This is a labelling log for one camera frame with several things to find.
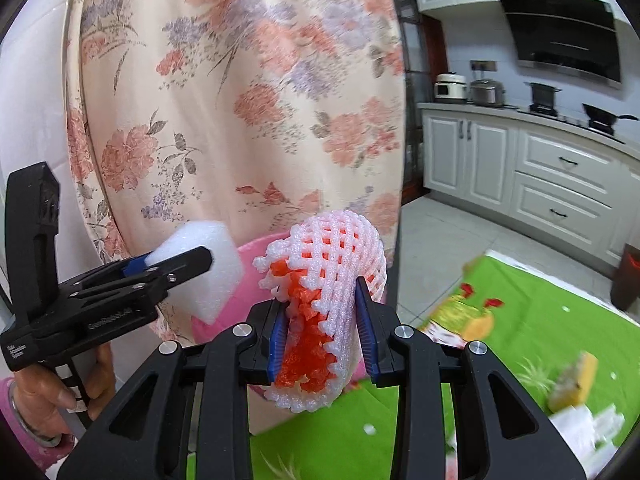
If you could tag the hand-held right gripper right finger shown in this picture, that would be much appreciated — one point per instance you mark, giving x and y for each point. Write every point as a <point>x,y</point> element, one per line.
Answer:
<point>367,335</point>

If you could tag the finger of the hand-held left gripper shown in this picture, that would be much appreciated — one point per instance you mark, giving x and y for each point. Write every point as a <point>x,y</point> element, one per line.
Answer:
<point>175,270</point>
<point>134,266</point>

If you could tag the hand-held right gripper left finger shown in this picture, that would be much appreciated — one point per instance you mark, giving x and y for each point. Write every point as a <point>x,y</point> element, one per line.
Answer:
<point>279,345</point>

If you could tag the white foam block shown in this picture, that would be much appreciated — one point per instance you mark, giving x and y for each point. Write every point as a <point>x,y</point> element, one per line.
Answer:
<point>220,287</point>

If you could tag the pink trash bin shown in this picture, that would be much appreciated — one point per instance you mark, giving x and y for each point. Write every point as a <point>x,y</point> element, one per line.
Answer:
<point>252,285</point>

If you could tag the person's left hand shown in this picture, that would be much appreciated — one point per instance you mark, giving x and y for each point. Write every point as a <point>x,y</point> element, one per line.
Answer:
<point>42,390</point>

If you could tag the green printed tablecloth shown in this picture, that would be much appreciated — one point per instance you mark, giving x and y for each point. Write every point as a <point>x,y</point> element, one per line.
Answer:
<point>525,320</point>

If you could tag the floral curtain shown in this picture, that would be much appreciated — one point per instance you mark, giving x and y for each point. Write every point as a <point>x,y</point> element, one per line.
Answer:
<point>225,85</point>

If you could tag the yellow sponge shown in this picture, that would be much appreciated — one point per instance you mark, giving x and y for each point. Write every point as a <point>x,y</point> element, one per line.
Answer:
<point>575,380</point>

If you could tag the white lower kitchen cabinets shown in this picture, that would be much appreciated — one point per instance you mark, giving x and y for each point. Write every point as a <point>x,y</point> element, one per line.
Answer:
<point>500,160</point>

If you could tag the dark wooden cabinet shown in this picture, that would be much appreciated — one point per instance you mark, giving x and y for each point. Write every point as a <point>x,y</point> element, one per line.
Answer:
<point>415,110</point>

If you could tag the white rice cooker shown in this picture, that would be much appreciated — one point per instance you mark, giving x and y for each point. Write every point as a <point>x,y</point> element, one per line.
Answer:
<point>450,89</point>

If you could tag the dark small bin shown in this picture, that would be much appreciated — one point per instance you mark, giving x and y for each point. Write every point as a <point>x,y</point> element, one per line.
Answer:
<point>626,280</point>

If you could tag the silver pressure cooker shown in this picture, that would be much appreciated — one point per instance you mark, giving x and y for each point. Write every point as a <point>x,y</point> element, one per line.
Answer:
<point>487,92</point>

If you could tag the gas stove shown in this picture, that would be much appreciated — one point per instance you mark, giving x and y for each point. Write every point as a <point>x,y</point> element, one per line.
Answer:
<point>570,119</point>

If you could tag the black cooking pot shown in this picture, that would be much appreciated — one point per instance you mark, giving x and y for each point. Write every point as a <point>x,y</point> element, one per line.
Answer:
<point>542,96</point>

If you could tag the black wok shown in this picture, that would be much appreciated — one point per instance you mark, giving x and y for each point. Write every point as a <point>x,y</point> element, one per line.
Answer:
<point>600,115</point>

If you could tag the black range hood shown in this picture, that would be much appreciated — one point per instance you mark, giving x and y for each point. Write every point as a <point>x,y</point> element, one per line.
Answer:
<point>560,30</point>

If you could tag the wall outlet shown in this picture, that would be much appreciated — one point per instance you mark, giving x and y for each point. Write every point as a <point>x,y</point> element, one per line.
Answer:
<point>483,65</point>

